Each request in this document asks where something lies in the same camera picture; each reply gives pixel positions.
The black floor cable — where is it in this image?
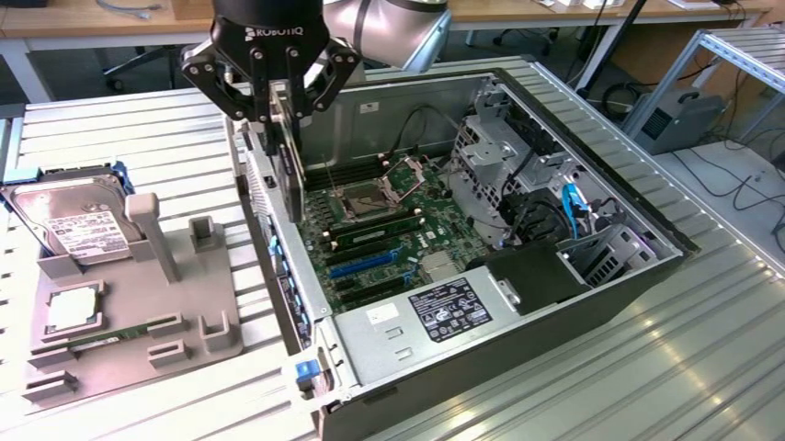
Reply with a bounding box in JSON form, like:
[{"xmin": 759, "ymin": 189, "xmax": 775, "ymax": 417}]
[{"xmin": 667, "ymin": 130, "xmax": 785, "ymax": 215}]

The silver chipset heatsink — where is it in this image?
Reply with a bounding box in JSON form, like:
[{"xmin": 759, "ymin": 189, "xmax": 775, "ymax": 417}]
[{"xmin": 419, "ymin": 254, "xmax": 468, "ymax": 282}]

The graphics card with fan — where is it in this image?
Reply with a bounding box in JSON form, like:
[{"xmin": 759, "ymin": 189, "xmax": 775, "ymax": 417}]
[{"xmin": 263, "ymin": 78, "xmax": 308, "ymax": 225}]

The open black PC case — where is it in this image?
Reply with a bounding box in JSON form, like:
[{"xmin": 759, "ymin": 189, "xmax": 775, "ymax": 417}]
[{"xmin": 219, "ymin": 67, "xmax": 702, "ymax": 441}]

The black plastic shroud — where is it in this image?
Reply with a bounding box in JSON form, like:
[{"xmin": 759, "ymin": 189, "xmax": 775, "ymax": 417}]
[{"xmin": 463, "ymin": 242, "xmax": 595, "ymax": 319}]

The CPU socket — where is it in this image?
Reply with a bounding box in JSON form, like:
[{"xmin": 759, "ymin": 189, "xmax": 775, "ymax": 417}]
[{"xmin": 332, "ymin": 182, "xmax": 395, "ymax": 222}]

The grey power supply unit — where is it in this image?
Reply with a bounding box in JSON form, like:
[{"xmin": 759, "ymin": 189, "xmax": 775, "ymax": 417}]
[{"xmin": 315, "ymin": 267, "xmax": 526, "ymax": 390}]

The green RAM stick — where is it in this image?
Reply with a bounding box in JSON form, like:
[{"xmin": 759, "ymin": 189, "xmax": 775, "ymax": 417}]
[
  {"xmin": 335, "ymin": 219, "xmax": 426, "ymax": 248},
  {"xmin": 65, "ymin": 321, "xmax": 155, "ymax": 354}
]

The green motherboard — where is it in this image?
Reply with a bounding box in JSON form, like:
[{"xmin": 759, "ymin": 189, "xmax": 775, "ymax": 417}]
[{"xmin": 279, "ymin": 153, "xmax": 491, "ymax": 318}]

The silver CPU chip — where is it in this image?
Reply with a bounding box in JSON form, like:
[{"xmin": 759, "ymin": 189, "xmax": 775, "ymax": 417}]
[{"xmin": 45, "ymin": 287, "xmax": 104, "ymax": 333}]

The white box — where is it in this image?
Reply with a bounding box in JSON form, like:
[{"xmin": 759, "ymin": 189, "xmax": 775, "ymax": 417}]
[{"xmin": 553, "ymin": 0, "xmax": 627, "ymax": 10}]

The coiled black cable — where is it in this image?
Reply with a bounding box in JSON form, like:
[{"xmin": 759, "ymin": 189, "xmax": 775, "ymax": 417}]
[{"xmin": 602, "ymin": 81, "xmax": 642, "ymax": 116}]

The blue expansion slot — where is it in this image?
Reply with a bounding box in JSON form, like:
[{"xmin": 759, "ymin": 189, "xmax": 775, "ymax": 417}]
[{"xmin": 328, "ymin": 255, "xmax": 398, "ymax": 280}]

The socket locking lever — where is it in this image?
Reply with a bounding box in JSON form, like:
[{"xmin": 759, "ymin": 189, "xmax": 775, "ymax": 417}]
[{"xmin": 322, "ymin": 153, "xmax": 342, "ymax": 197}]

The grey equipment box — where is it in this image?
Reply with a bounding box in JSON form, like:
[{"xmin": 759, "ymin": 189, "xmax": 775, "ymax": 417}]
[{"xmin": 630, "ymin": 89, "xmax": 729, "ymax": 155}]

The office chair base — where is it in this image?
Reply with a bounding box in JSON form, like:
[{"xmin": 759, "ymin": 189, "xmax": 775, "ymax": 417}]
[
  {"xmin": 100, "ymin": 43, "xmax": 185, "ymax": 91},
  {"xmin": 464, "ymin": 26, "xmax": 561, "ymax": 59}
]

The long black wire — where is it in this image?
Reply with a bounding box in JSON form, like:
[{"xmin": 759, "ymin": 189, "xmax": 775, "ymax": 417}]
[{"xmin": 390, "ymin": 104, "xmax": 460, "ymax": 155}]

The silver hard disk drive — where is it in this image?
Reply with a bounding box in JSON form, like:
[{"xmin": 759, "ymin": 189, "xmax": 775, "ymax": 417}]
[{"xmin": 0, "ymin": 176, "xmax": 147, "ymax": 268}]

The grey parts rack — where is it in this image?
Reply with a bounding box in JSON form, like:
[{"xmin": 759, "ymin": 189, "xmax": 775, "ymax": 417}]
[{"xmin": 16, "ymin": 191, "xmax": 247, "ymax": 417}]

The open socket cover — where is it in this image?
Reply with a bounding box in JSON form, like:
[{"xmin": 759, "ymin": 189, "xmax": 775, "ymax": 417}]
[{"xmin": 375, "ymin": 154, "xmax": 431, "ymax": 204}]

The blue disk caddy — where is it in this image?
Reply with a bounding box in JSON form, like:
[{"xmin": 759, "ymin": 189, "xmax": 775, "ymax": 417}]
[{"xmin": 0, "ymin": 155, "xmax": 137, "ymax": 215}]

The black RAM slot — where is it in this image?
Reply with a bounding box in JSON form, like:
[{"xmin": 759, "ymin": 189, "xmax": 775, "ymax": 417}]
[
  {"xmin": 306, "ymin": 164, "xmax": 386, "ymax": 184},
  {"xmin": 324, "ymin": 210, "xmax": 418, "ymax": 236},
  {"xmin": 306, "ymin": 159, "xmax": 384, "ymax": 178},
  {"xmin": 306, "ymin": 154, "xmax": 383, "ymax": 172},
  {"xmin": 322, "ymin": 206, "xmax": 414, "ymax": 231},
  {"xmin": 328, "ymin": 215, "xmax": 422, "ymax": 241},
  {"xmin": 306, "ymin": 168, "xmax": 388, "ymax": 190}
]

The black power cable bundle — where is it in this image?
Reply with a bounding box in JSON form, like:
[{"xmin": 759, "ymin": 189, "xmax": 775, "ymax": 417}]
[{"xmin": 496, "ymin": 151, "xmax": 575, "ymax": 247}]

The cardboard box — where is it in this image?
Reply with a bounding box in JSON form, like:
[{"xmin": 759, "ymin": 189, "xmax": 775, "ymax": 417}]
[{"xmin": 173, "ymin": 0, "xmax": 216, "ymax": 22}]

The aluminium profile frame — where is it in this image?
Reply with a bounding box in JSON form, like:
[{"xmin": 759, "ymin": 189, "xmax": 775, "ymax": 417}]
[{"xmin": 622, "ymin": 25, "xmax": 785, "ymax": 143}]

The silver metal drive cage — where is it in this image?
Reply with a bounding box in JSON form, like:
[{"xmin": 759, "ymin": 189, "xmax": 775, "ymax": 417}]
[{"xmin": 446, "ymin": 112, "xmax": 578, "ymax": 247}]

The perforated metal disk bay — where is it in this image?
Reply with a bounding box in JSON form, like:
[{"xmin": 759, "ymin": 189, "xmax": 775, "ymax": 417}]
[{"xmin": 554, "ymin": 222, "xmax": 663, "ymax": 289}]

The grey network cable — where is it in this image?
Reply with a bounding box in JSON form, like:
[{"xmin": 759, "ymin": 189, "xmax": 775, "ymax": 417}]
[{"xmin": 95, "ymin": 0, "xmax": 164, "ymax": 19}]

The black slanted pole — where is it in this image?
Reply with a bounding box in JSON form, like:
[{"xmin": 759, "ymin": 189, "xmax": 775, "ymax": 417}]
[{"xmin": 573, "ymin": 0, "xmax": 650, "ymax": 100}]

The wooden desk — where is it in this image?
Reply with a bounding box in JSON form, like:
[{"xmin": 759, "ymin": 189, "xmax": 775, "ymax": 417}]
[
  {"xmin": 446, "ymin": 0, "xmax": 771, "ymax": 93},
  {"xmin": 0, "ymin": 0, "xmax": 216, "ymax": 106}
]

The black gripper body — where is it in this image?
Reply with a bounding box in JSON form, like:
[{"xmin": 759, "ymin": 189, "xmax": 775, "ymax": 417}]
[{"xmin": 207, "ymin": 0, "xmax": 332, "ymax": 85}]

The blue SATA wire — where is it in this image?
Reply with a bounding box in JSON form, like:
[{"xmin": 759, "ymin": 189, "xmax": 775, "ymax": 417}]
[{"xmin": 559, "ymin": 181, "xmax": 595, "ymax": 243}]

